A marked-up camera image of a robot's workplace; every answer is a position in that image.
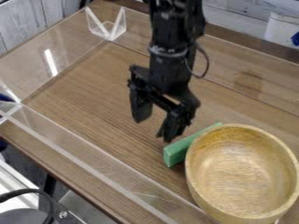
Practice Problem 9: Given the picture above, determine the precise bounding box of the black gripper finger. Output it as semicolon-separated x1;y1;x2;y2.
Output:
130;85;154;123
157;104;194;143

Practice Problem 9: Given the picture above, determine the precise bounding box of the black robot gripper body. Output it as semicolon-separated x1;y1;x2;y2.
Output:
127;46;201;112

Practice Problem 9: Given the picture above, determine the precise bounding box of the green rectangular block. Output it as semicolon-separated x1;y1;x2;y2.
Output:
163;122;223;168

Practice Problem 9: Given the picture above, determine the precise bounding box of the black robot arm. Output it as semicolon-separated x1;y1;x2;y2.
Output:
127;0;207;142

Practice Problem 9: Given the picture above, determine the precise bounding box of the brown wooden bowl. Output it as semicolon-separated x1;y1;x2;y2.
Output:
185;123;299;224

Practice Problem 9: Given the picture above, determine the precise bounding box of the blue object at left edge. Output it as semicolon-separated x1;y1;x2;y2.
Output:
0;93;15;102

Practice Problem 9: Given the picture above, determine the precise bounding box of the white cylindrical container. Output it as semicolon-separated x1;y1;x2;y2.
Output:
265;11;299;50

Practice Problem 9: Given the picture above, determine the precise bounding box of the black table leg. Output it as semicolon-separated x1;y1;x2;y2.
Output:
43;174;58;196

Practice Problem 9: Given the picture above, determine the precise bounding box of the grey metal plate with screw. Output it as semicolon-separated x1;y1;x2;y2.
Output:
51;190;118;224

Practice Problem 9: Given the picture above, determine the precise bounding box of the clear acrylic corner bracket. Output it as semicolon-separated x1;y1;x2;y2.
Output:
86;7;127;41

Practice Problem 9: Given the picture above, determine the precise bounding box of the clear acrylic front wall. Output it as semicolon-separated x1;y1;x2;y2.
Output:
0;86;217;224

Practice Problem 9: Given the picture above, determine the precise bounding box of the black cable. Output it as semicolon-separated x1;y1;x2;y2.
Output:
0;188;56;224

